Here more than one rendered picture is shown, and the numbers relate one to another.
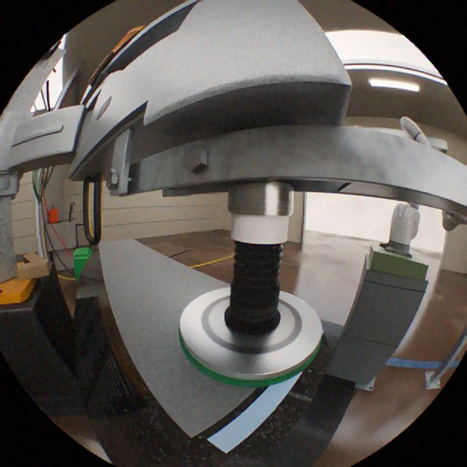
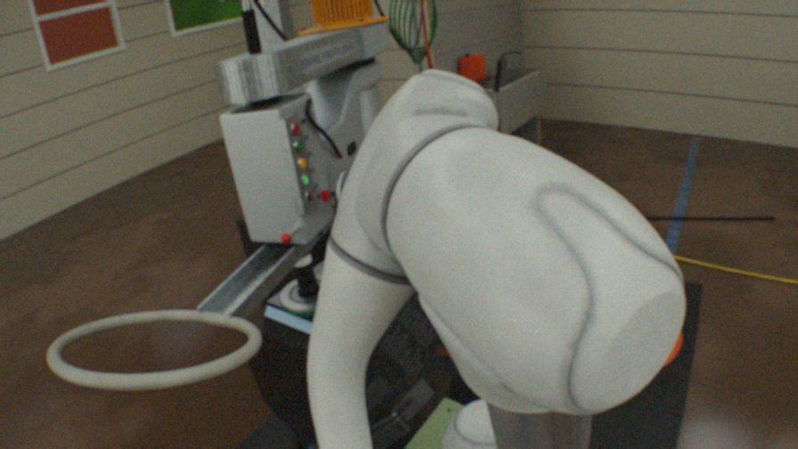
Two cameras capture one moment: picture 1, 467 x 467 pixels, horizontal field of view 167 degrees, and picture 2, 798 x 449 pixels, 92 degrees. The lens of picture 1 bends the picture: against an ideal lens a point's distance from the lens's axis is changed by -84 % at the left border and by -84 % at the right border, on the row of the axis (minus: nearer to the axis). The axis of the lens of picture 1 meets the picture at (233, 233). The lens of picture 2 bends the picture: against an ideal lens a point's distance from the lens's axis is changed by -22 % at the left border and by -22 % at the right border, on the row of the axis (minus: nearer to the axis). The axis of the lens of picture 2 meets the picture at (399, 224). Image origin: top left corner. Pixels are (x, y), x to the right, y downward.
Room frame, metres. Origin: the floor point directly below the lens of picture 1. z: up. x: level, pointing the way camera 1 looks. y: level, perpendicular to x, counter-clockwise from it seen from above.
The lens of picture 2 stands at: (0.44, -1.46, 1.78)
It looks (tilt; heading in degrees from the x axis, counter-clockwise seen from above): 26 degrees down; 86
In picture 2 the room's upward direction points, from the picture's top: 8 degrees counter-clockwise
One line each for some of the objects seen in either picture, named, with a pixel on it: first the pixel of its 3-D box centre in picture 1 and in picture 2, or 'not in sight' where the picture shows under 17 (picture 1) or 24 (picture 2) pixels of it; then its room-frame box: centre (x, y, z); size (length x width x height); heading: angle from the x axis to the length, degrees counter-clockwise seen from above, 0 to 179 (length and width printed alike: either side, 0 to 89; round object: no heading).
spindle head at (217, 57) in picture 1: (216, 64); (292, 163); (0.24, 0.04, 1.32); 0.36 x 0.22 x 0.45; 65
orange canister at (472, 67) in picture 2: (54, 214); (475, 67); (1.84, 3.49, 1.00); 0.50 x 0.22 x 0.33; 46
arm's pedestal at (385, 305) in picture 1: (374, 322); not in sight; (0.57, -0.91, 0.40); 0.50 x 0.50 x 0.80; 46
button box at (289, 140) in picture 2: not in sight; (297, 163); (0.28, -0.14, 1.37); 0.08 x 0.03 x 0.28; 65
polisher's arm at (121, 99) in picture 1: (128, 120); (336, 137); (0.39, 0.32, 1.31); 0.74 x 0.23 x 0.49; 65
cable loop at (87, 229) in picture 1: (91, 205); not in sight; (0.49, 0.56, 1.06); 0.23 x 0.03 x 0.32; 65
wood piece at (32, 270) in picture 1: (33, 269); not in sight; (0.28, 0.89, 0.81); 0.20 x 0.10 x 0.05; 146
